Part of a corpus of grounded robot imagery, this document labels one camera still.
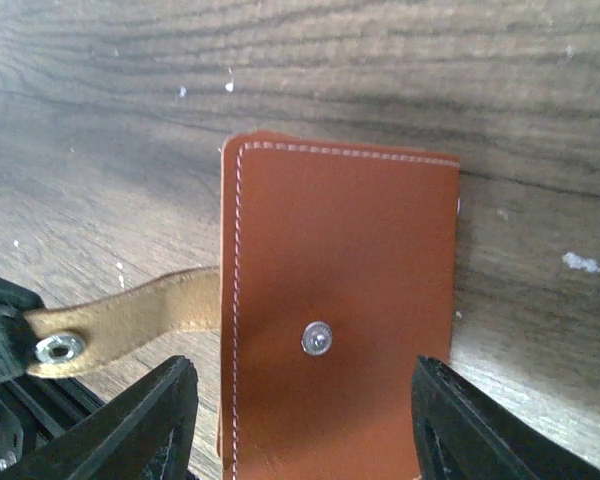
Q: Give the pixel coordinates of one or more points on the black aluminium frame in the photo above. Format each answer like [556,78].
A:
[34,411]

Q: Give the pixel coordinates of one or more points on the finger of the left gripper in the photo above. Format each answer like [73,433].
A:
[17,338]

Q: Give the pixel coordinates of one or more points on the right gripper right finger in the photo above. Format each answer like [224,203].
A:
[461,433]

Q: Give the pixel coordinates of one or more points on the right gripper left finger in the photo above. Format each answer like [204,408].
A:
[145,432]

